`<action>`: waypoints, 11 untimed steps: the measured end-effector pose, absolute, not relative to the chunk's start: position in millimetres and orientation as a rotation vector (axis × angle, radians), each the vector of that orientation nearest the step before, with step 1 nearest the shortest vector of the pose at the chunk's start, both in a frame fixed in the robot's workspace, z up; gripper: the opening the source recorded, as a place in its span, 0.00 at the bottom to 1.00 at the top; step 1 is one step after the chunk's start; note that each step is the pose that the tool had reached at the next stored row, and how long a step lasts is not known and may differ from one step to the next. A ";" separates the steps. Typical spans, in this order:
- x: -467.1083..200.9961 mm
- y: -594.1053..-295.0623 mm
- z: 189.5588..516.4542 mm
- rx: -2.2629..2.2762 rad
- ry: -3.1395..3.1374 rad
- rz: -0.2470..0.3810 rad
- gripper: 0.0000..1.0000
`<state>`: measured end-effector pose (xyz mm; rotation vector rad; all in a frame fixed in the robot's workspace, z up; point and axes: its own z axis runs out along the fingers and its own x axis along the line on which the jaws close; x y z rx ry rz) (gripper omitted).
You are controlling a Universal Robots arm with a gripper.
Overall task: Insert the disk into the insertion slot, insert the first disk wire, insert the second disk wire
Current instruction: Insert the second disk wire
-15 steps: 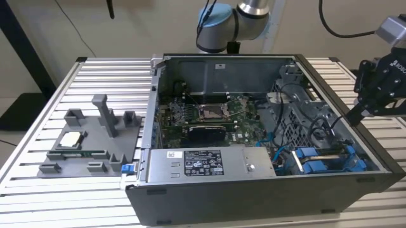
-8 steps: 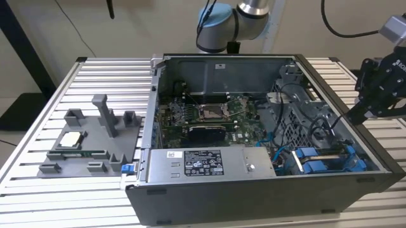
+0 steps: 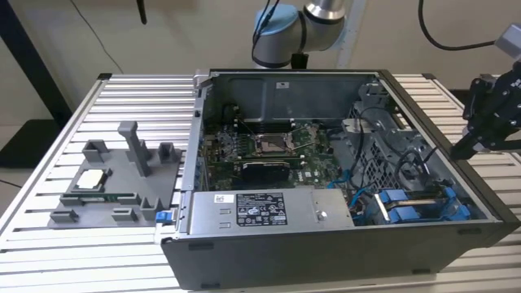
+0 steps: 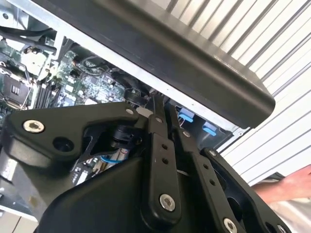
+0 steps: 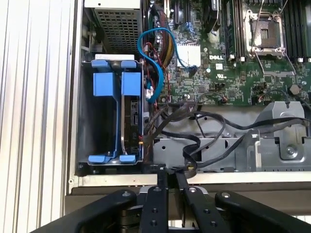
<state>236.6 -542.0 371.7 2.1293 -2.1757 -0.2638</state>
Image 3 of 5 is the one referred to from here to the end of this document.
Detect grey parts rack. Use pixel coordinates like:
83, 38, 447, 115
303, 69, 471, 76
47, 120, 187, 230

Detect green motherboard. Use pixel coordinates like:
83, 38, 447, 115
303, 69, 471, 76
201, 117, 355, 192

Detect blue data wire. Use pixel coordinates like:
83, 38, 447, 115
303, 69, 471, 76
329, 175, 383, 214

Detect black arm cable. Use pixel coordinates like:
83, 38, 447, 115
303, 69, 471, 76
417, 0, 500, 51

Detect CPU socket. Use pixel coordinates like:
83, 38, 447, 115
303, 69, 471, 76
255, 133, 295, 155

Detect green RAM stick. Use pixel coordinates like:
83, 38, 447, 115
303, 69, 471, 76
79, 195, 135, 203

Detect metal socket cover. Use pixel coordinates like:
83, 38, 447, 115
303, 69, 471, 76
289, 127, 323, 147

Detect silver CPU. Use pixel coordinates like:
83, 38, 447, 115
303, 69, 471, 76
76, 169, 110, 190

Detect black graphics card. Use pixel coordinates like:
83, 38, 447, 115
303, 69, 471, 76
240, 160, 292, 185

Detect black power wire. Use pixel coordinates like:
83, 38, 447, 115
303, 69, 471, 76
397, 145, 441, 184

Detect thin metal locking lever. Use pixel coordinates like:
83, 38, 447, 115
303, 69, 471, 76
237, 117, 260, 137

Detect open grey PC case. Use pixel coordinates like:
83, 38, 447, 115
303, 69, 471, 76
153, 68, 521, 291

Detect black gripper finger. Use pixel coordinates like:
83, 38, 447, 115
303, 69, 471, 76
449, 78, 500, 161
488, 120, 521, 152

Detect black stand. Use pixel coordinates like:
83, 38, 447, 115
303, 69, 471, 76
0, 0, 76, 168

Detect hard disk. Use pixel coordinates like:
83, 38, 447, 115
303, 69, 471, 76
373, 183, 473, 223

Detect grey power supply unit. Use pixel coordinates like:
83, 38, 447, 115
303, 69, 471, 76
189, 187, 355, 236

